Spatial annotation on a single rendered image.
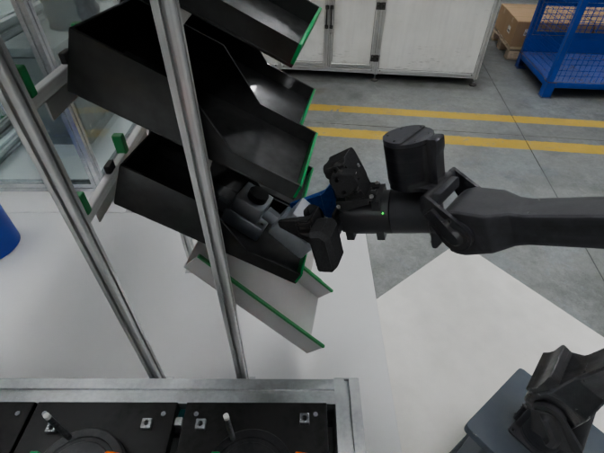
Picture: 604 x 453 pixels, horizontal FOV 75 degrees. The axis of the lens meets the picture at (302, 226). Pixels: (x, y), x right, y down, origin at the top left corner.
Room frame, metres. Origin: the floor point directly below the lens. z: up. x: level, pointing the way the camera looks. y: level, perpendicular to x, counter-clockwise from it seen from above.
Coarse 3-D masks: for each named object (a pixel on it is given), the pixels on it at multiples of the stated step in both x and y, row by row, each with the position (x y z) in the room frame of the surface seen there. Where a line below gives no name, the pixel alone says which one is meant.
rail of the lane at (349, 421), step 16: (336, 384) 0.33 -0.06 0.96; (352, 384) 0.33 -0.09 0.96; (336, 400) 0.31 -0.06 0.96; (352, 400) 0.31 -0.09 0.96; (336, 416) 0.28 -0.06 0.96; (352, 416) 0.28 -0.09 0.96; (336, 432) 0.26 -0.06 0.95; (352, 432) 0.25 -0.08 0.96; (336, 448) 0.24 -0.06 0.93; (352, 448) 0.23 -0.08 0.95
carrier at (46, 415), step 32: (32, 416) 0.27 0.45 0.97; (64, 416) 0.27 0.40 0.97; (96, 416) 0.27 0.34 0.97; (128, 416) 0.27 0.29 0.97; (160, 416) 0.27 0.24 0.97; (32, 448) 0.23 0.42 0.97; (64, 448) 0.22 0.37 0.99; (96, 448) 0.22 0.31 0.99; (128, 448) 0.23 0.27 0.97; (160, 448) 0.23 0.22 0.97
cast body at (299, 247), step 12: (300, 204) 0.43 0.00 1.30; (312, 204) 0.43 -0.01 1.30; (264, 216) 0.44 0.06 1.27; (276, 216) 0.44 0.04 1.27; (288, 216) 0.42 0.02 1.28; (300, 216) 0.41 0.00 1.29; (324, 216) 0.44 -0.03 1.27; (276, 228) 0.42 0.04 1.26; (288, 240) 0.41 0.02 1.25; (300, 240) 0.40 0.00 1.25; (300, 252) 0.40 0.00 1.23
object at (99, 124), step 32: (0, 0) 1.05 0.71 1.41; (32, 0) 1.09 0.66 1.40; (64, 0) 1.24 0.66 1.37; (96, 0) 1.43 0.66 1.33; (0, 32) 1.05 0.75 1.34; (64, 32) 1.18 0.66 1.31; (32, 64) 1.05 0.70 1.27; (0, 128) 1.05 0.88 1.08; (64, 128) 1.05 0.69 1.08; (96, 128) 1.16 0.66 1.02; (128, 128) 1.36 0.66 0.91; (0, 160) 1.05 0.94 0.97; (64, 160) 1.05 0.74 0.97; (96, 160) 1.09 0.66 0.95
